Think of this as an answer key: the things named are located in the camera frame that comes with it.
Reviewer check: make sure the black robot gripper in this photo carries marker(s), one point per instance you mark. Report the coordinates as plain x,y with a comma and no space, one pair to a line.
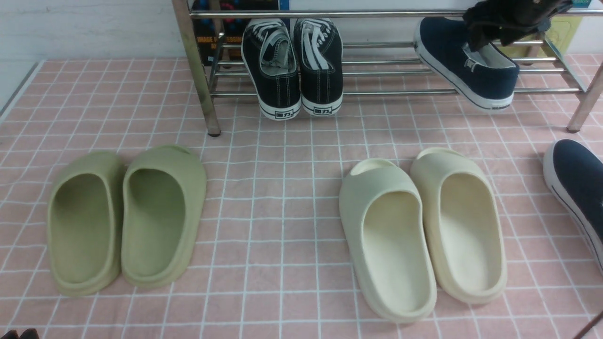
510,20

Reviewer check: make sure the navy slip-on shoe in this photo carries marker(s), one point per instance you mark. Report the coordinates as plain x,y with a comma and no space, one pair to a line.
575,177
486,77

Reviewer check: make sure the silver metal shoe rack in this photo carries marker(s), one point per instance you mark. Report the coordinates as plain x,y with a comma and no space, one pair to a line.
541,50

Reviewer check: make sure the blue and yellow box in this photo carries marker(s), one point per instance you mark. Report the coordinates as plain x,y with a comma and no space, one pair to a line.
561,33

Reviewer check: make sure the right black canvas sneaker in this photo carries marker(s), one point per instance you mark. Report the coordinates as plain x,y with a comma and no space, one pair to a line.
318,46

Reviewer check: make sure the black canvas sneaker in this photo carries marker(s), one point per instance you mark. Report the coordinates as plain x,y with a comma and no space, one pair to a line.
269,57
318,46

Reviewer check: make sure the right cream foam slide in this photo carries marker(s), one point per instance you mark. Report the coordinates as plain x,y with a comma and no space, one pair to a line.
461,224

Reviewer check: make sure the cream foam slide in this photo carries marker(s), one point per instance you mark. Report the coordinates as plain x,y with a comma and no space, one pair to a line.
461,224
382,216

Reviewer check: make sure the left cream foam slide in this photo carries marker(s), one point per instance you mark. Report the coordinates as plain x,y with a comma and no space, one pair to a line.
382,216

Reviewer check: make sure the left black canvas sneaker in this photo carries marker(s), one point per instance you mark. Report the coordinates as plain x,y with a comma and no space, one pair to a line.
269,57

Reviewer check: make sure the dark printed box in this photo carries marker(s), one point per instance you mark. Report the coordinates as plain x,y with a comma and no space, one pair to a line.
233,28

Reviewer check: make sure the pink checkered floor mat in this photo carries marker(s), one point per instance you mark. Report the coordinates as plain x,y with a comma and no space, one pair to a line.
270,259

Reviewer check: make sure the right green foam slide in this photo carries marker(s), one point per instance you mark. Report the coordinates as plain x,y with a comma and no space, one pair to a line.
163,197

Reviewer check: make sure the green foam slide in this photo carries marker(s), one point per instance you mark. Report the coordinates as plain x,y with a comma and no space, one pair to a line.
84,224
163,197

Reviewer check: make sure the left green foam slide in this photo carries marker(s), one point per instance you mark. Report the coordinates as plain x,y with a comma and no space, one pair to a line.
84,224

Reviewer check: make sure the dark object bottom left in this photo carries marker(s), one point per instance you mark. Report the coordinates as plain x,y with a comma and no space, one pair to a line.
30,333

